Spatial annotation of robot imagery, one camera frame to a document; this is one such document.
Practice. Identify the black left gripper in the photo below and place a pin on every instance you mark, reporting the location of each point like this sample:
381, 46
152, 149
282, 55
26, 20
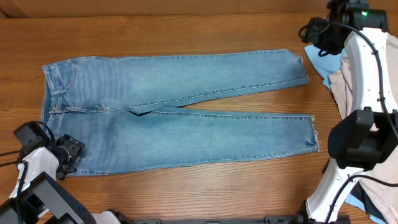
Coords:
74, 147

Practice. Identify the light blue denim jeans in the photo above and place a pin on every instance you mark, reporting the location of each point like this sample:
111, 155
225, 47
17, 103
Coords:
133, 113

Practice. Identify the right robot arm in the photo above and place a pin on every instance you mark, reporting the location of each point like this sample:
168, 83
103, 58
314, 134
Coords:
368, 135

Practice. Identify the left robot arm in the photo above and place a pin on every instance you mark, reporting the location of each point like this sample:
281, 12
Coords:
44, 161

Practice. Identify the light blue shirt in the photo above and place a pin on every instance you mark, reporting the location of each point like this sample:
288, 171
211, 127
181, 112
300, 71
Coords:
324, 66

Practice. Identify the black garment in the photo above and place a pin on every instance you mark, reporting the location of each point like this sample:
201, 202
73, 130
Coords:
359, 194

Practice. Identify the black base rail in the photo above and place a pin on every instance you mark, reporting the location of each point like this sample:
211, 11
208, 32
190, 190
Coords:
214, 221

